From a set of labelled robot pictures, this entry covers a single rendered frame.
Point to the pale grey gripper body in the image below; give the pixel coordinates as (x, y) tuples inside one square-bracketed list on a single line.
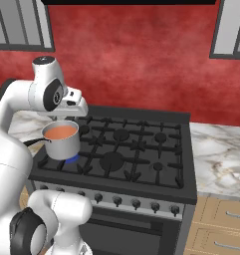
[(75, 111)]

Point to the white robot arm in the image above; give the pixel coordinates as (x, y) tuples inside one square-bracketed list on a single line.
[(12, 99)]

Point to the orange marinara sauce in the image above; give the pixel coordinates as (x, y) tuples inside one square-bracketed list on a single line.
[(61, 132)]

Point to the black gas stove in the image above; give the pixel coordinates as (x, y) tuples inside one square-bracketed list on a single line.
[(131, 149)]

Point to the black stove knob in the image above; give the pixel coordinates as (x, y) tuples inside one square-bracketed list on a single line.
[(81, 193), (43, 187), (60, 189), (117, 200), (98, 198), (135, 203), (155, 206), (174, 209)]

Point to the blue burner flame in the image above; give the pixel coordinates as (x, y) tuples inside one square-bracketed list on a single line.
[(71, 159)]

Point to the tan base cupboard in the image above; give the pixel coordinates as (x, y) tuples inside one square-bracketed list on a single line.
[(24, 199)]

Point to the black range hood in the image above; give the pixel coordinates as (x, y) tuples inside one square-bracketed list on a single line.
[(128, 1)]

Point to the black oven door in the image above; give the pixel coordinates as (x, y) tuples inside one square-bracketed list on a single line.
[(131, 244)]

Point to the tan drawer front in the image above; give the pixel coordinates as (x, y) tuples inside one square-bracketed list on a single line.
[(221, 207), (204, 240)]

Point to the grey framed wall cupboard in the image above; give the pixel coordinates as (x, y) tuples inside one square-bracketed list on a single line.
[(22, 23), (231, 30)]

